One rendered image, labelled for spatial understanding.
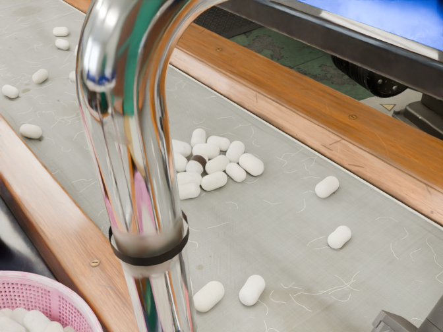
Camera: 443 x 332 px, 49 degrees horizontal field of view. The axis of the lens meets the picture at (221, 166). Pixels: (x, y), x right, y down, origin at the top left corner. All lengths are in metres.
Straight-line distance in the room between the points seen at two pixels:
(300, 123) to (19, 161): 0.38
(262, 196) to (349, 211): 0.10
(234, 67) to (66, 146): 0.30
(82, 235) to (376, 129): 0.40
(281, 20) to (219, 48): 0.65
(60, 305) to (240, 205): 0.23
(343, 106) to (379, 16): 0.51
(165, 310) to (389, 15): 0.15
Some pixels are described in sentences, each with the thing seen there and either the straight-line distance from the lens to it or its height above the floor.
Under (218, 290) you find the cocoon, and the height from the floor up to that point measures 0.76.
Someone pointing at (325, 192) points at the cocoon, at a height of 0.75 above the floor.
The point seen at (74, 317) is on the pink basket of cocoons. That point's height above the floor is 0.75.
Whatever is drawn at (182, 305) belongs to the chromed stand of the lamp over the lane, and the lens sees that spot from 0.18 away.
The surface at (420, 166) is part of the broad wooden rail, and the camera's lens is 0.64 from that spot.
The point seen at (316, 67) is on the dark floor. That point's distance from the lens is 2.52.
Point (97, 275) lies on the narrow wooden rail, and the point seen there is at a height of 0.76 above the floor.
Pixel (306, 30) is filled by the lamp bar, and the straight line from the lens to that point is 0.25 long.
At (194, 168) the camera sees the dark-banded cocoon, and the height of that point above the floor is 0.76.
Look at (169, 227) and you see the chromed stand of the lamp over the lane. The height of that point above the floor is 1.04.
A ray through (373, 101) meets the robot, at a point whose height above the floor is 0.47.
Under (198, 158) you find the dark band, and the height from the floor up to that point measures 0.76.
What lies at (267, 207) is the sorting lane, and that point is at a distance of 0.59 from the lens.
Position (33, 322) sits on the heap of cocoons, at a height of 0.75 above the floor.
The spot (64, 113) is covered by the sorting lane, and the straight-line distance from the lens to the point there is 0.82.
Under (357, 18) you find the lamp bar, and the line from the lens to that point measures 0.23.
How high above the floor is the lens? 1.15
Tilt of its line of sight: 38 degrees down
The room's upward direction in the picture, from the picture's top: 4 degrees counter-clockwise
